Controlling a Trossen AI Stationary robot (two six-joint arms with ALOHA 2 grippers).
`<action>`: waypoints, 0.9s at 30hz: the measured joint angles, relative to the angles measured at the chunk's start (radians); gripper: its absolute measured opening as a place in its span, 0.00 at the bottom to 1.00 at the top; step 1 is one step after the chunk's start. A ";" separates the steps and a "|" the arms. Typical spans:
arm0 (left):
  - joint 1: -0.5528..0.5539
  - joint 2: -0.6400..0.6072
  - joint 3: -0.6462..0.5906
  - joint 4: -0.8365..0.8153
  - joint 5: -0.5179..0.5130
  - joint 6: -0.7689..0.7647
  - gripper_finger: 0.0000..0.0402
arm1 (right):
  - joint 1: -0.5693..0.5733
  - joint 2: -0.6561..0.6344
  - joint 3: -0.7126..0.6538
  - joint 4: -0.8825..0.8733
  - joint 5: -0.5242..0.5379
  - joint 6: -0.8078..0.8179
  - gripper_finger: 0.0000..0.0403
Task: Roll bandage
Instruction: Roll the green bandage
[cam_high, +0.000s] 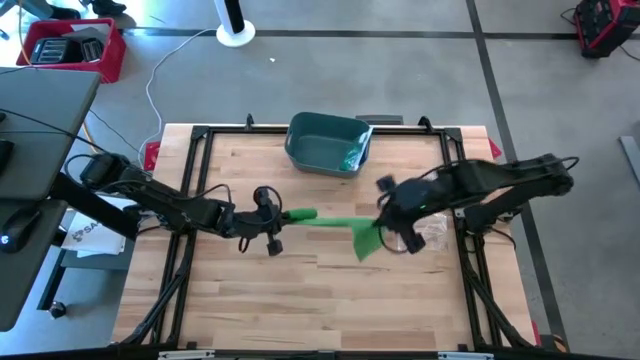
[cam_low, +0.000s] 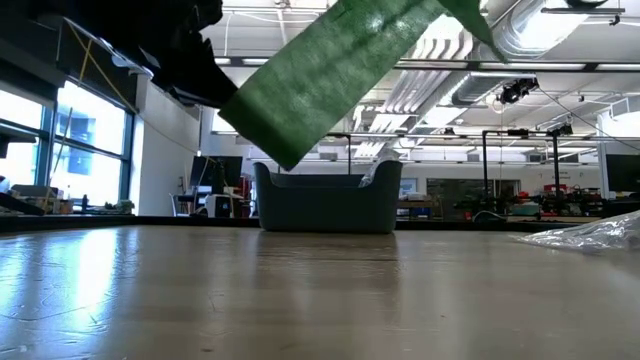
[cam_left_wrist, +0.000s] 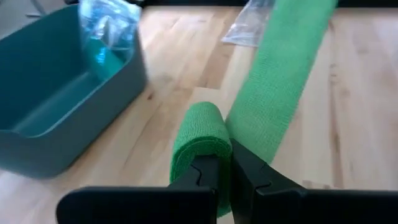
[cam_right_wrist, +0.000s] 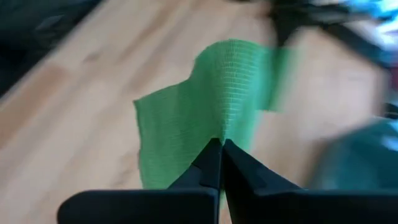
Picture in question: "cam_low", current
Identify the long ceiling light bar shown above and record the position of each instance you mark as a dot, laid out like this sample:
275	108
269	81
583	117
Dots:
550	65

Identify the silver ventilation duct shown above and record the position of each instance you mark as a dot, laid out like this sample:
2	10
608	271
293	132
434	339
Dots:
520	30

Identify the green bandage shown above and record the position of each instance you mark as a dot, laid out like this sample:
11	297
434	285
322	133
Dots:
320	85

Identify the white computer box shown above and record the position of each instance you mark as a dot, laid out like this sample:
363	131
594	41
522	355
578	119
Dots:
217	206

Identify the dark teal plastic bin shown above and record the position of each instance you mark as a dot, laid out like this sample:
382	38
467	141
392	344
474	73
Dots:
325	205

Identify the black metal table frame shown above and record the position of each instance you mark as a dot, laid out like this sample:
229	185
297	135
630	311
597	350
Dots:
150	221

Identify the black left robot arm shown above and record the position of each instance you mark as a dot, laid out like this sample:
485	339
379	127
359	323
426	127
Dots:
100	25

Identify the large window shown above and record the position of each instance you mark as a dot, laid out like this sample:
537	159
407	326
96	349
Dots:
90	120

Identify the black computer monitor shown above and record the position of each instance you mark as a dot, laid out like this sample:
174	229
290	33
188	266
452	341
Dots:
624	172
215	170

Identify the black spotlight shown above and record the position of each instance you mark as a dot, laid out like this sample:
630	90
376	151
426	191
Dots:
517	90

